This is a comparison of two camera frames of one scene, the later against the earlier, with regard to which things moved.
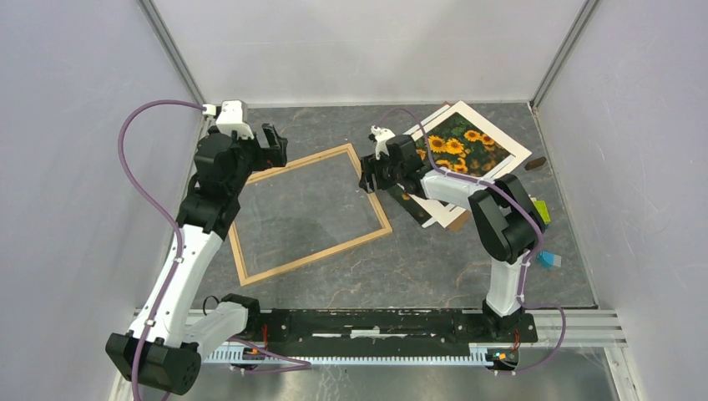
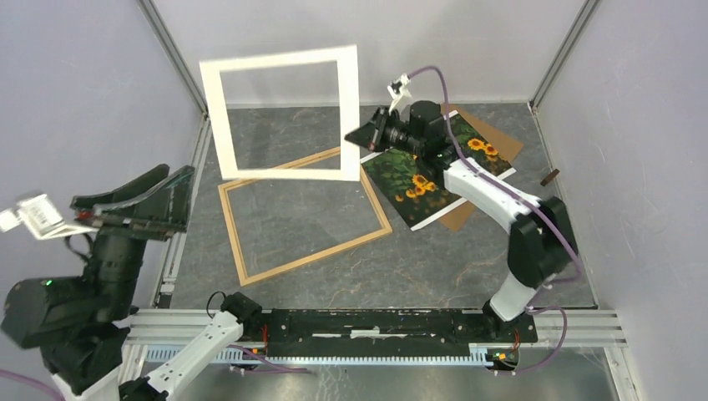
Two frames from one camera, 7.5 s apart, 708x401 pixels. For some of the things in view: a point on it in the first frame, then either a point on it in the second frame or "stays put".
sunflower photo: [459, 149] stays put
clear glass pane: [303, 210] stays put
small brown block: [535, 163] to [549, 177]
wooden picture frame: [386, 229] stays put
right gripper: [371, 165] to [367, 135]
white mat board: [445, 214] to [346, 58]
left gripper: [271, 157] to [162, 210]
